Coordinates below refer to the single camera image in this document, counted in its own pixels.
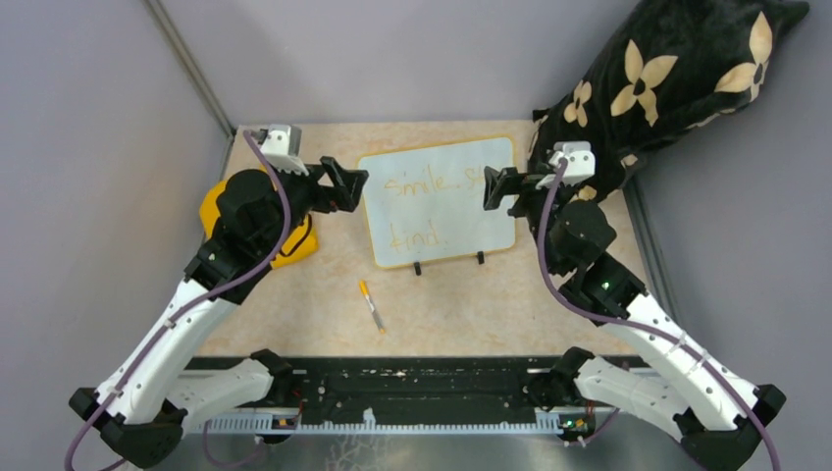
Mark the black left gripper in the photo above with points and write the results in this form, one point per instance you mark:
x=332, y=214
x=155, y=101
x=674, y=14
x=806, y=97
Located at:
x=349, y=182

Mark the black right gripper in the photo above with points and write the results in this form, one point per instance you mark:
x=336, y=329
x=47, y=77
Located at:
x=506, y=182

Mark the white board yellow frame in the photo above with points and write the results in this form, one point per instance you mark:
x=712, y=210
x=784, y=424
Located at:
x=425, y=204

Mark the white marker pen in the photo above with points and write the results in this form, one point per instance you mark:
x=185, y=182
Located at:
x=372, y=307

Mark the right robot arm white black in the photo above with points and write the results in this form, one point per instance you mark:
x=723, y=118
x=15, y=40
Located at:
x=717, y=417

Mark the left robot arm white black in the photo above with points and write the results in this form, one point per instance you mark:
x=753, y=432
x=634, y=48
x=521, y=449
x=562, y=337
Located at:
x=143, y=410

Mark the yellow cloth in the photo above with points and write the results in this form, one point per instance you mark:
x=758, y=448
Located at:
x=292, y=240

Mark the black floral pillow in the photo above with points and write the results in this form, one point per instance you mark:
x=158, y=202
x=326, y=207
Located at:
x=672, y=67

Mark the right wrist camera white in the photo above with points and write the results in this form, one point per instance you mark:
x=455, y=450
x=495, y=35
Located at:
x=579, y=159

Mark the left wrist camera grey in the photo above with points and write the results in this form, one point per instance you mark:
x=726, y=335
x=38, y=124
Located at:
x=280, y=145

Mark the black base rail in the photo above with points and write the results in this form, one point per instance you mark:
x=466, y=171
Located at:
x=365, y=396

